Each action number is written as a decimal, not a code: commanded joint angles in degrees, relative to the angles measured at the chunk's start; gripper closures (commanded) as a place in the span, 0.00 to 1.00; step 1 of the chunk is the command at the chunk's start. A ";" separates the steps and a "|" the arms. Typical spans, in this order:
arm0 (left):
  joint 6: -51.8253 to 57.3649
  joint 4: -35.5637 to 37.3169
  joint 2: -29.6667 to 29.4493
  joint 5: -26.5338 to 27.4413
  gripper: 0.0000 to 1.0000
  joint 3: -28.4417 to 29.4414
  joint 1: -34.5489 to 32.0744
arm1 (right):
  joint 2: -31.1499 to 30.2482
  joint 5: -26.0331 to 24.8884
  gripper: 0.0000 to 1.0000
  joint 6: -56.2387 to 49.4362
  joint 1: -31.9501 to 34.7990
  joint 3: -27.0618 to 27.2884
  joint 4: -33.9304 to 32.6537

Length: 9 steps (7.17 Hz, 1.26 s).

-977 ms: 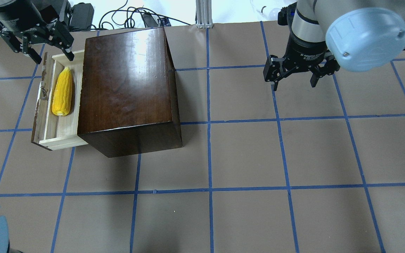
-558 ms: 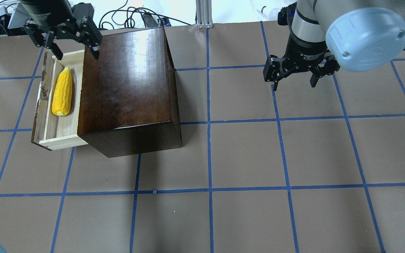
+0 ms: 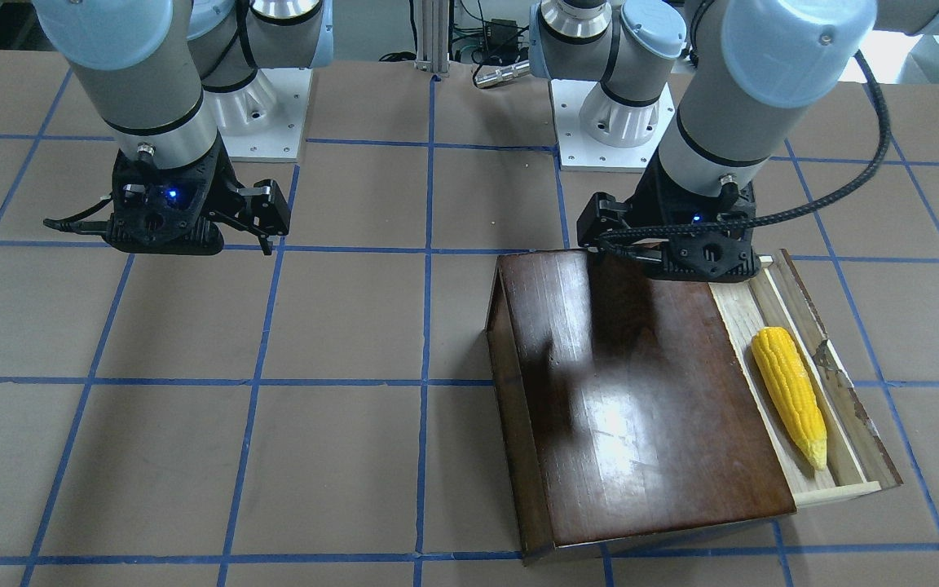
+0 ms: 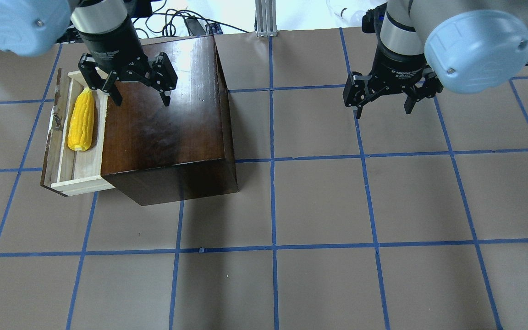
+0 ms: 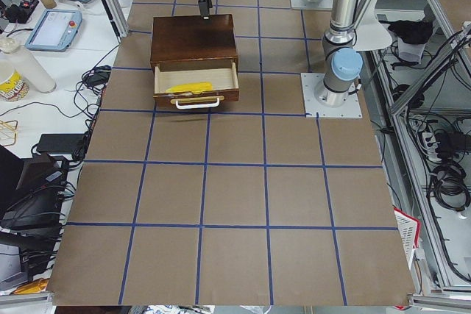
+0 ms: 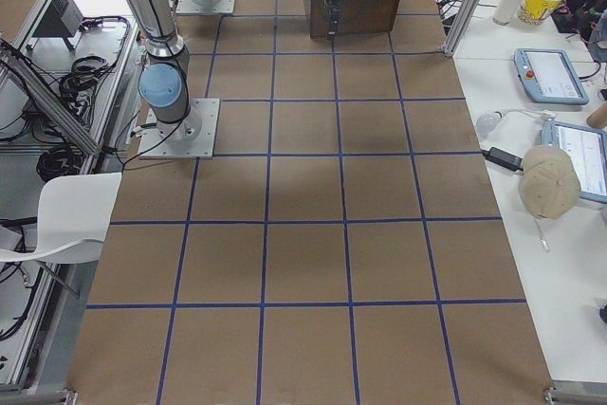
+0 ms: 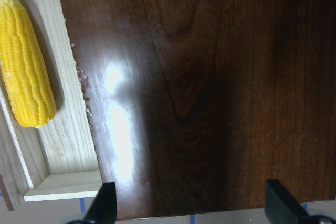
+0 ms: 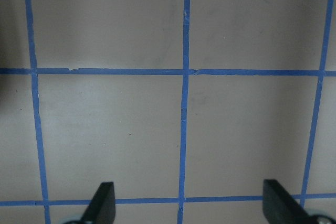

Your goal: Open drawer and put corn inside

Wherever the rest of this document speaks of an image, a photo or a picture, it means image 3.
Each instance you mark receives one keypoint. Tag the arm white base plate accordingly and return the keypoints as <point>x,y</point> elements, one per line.
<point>595,133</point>
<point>264,121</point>

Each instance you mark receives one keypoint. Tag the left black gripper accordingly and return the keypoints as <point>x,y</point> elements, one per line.
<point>645,200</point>

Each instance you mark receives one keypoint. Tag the silver metal cylinder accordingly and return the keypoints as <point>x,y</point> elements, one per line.
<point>501,75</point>

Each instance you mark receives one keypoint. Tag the light wood drawer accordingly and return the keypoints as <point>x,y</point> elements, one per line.
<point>858,463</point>

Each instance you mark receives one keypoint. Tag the dark brown wooden drawer box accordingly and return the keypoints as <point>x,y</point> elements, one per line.
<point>626,414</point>

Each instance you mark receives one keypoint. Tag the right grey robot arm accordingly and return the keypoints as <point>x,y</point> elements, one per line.
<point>175,81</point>

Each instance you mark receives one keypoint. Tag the yellow corn cob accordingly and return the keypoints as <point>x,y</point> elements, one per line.
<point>788,385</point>

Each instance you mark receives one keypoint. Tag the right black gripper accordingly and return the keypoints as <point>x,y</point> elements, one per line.
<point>222,178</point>

